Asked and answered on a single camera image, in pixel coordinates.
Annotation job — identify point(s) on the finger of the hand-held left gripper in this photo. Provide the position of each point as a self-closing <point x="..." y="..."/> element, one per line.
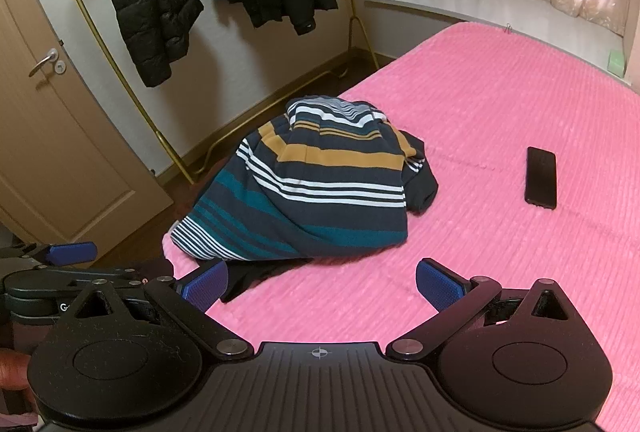
<point x="75" y="283"/>
<point x="70" y="253"/>

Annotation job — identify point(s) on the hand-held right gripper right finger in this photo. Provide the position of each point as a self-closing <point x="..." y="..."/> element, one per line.
<point x="440" y="284"/>

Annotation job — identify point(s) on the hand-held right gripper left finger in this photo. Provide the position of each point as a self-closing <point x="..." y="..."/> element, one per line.
<point x="205" y="286"/>

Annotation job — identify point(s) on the striped navy sweater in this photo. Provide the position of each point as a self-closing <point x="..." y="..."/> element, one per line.
<point x="310" y="192"/>

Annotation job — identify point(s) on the gold clothes rack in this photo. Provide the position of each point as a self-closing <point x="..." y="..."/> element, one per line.
<point x="158" y="134"/>

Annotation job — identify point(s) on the person's left hand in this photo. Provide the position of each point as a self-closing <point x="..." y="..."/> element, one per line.
<point x="11" y="367"/>

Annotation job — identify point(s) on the wooden door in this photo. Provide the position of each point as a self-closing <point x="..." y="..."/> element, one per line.
<point x="75" y="151"/>

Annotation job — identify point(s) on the black phone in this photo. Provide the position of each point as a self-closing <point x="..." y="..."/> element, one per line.
<point x="541" y="177"/>

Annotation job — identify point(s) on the pink fleece blanket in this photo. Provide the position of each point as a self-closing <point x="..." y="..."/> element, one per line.
<point x="500" y="111"/>

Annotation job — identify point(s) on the hooded black puffer jacket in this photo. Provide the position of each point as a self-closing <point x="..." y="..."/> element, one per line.
<point x="145" y="11"/>

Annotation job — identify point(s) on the white window ledge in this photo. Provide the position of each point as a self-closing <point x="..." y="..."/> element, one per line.
<point x="475" y="6"/>

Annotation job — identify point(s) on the small green box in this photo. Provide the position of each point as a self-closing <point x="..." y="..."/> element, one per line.
<point x="616" y="64"/>

